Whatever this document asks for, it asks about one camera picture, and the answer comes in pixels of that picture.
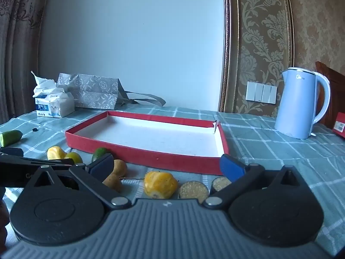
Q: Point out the green checked tablecloth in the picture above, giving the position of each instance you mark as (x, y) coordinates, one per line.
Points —
(269, 145)

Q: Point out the yellow bell pepper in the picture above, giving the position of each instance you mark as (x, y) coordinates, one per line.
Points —
(55, 153)
(160, 184)

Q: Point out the green lime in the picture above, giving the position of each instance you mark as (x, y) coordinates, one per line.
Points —
(98, 153)

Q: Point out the white wall switch panel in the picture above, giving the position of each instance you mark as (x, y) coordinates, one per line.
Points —
(260, 92)

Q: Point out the white tissue pack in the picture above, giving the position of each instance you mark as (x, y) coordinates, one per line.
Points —
(56, 105)

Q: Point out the red shallow cardboard tray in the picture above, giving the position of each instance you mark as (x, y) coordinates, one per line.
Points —
(161, 137)

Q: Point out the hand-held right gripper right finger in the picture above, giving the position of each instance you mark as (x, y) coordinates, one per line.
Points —
(231, 168)

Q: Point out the cut eggplant piece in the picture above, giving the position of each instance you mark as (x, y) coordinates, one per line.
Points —
(192, 190)
(219, 183)

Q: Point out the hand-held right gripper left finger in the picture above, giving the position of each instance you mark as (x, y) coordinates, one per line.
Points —
(101, 167)

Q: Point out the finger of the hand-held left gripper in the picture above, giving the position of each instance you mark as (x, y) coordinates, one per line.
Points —
(40, 162)
(10, 151)

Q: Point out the small red box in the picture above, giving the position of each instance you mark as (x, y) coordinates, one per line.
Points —
(340, 125)

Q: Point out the brown wooden furniture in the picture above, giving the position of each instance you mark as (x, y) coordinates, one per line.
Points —
(337, 91)

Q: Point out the yellow lemon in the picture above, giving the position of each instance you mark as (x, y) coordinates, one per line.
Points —
(74, 157)

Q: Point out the brown patterned curtain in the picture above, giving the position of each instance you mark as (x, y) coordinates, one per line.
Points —
(16, 45)

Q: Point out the silver patterned gift bag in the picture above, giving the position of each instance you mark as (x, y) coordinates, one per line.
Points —
(94, 91)

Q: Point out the gold wall moulding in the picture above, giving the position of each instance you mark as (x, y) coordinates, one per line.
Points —
(228, 59)

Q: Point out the light blue electric kettle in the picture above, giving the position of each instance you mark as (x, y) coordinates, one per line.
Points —
(293, 105)

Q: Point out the green cucumber piece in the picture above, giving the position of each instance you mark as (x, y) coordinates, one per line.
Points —
(12, 137)

